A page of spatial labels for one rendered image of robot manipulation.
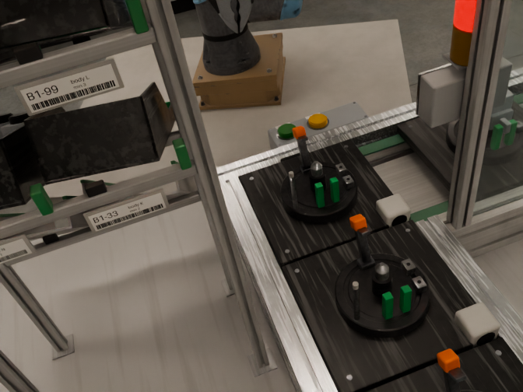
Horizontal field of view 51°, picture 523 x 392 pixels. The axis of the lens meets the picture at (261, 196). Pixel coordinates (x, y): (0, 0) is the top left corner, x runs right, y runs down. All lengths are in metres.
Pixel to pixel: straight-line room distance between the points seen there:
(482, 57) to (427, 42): 2.59
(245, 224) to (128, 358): 0.31
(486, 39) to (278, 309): 0.48
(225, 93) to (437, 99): 0.74
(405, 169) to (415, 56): 2.12
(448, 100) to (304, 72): 0.78
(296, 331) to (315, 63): 0.91
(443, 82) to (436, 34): 2.62
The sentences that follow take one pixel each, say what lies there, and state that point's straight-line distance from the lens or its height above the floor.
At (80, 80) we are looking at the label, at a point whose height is 1.45.
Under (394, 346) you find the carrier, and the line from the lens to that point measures 0.83.
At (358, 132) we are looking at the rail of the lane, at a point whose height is 0.96.
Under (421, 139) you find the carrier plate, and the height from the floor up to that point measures 0.97.
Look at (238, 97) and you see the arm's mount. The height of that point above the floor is 0.89.
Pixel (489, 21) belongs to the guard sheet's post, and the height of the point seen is 1.34.
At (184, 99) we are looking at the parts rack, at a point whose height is 1.39.
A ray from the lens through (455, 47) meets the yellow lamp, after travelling 0.79.
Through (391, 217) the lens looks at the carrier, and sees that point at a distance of 0.95.
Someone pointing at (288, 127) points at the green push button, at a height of 0.97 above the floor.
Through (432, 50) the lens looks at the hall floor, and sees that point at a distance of 3.28.
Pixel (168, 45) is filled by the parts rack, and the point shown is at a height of 1.45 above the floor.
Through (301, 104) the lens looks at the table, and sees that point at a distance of 1.42.
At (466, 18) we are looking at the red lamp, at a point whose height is 1.33.
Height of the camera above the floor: 1.69
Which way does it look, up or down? 44 degrees down
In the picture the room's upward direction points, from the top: 12 degrees counter-clockwise
